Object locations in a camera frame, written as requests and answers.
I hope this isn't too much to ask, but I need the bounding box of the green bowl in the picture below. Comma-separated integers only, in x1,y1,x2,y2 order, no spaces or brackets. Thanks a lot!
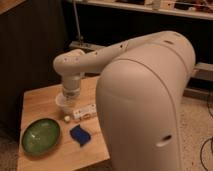
21,118,61,156

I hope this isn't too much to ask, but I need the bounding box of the black floor cable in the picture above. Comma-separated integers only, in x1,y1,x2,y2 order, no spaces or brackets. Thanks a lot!
199,96,213,171

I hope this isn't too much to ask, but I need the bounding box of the white rectangular box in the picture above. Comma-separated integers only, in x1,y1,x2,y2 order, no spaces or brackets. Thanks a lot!
72,104,97,120

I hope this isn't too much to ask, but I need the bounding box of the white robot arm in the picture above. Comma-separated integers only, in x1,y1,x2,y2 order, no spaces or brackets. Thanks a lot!
53,31,195,171

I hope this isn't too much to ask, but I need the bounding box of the wall shelf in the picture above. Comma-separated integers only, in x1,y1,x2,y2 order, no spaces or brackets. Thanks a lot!
66,0,213,21

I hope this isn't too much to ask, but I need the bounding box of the wooden table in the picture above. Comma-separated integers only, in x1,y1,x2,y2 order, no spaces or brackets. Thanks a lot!
17,85,109,171

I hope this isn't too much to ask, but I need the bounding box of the clear plastic cup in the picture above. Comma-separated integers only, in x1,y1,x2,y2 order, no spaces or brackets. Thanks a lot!
55,93,73,115

